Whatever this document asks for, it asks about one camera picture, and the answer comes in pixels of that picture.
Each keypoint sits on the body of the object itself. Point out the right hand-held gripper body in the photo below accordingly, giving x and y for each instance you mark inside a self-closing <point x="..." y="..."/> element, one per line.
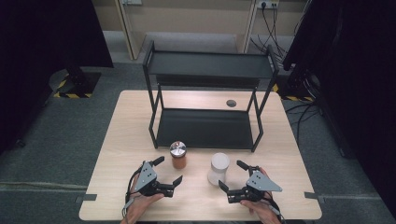
<point x="260" y="183"/>

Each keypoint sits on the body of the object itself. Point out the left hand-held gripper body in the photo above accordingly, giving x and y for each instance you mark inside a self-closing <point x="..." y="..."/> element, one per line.
<point x="147" y="179"/>

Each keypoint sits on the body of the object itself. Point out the orange-filled jar with silver lid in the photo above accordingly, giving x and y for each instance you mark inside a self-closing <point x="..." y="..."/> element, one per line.
<point x="179" y="161"/>

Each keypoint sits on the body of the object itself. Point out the white jar with white lid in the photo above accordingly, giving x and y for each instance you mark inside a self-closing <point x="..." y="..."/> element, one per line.
<point x="219" y="162"/>

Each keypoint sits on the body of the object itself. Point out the black two-tier metal shelf rack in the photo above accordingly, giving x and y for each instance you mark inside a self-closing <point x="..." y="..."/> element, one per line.
<point x="205" y="63"/>

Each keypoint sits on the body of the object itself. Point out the person's right hand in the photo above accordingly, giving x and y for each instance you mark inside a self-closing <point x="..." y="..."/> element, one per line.
<point x="260" y="210"/>

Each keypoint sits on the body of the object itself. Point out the person's left hand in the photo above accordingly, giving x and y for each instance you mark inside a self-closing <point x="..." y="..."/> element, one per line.
<point x="141" y="207"/>

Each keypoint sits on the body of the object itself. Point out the grey tape strip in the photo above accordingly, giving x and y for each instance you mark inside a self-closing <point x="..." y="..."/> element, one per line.
<point x="85" y="198"/>
<point x="313" y="196"/>

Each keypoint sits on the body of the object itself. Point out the stand base with hazard tape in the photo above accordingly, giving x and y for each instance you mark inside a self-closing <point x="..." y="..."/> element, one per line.
<point x="77" y="85"/>
<point x="297" y="93"/>

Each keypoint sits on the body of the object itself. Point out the black curtain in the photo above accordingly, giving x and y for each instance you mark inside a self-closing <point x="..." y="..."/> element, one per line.
<point x="358" y="77"/>
<point x="46" y="46"/>

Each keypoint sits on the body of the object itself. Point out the beige wooden cabinet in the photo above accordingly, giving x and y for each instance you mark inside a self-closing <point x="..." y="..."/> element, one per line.
<point x="186" y="18"/>

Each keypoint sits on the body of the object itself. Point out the white wall power outlet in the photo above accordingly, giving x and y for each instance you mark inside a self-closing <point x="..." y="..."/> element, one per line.
<point x="267" y="3"/>

